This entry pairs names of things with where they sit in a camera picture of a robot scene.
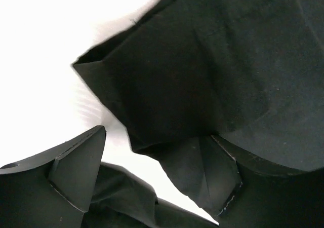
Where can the black trousers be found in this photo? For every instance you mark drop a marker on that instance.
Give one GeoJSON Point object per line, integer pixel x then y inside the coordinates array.
{"type": "Point", "coordinates": [247, 71]}

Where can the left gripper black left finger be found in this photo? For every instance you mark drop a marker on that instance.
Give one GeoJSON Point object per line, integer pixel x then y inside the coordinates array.
{"type": "Point", "coordinates": [53, 188]}

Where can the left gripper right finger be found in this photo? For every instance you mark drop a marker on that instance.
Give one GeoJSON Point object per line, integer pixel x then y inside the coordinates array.
{"type": "Point", "coordinates": [246, 190]}

